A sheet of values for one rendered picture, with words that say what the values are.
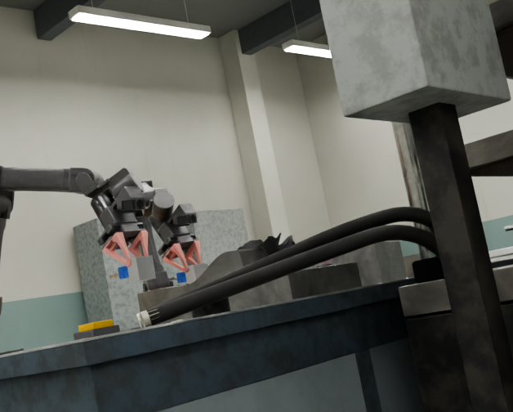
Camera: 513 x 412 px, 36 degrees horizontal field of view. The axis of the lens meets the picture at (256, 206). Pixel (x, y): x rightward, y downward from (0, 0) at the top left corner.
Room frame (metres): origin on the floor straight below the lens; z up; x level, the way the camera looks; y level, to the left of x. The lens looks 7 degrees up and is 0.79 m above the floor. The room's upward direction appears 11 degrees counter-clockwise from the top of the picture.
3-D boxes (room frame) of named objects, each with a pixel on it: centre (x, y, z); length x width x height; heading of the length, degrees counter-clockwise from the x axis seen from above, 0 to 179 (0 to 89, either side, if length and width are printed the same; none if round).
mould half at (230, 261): (1.93, 0.07, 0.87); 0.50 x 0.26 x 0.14; 49
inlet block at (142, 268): (1.84, 0.33, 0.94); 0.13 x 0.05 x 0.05; 49
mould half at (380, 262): (2.25, -0.11, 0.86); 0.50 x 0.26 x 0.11; 66
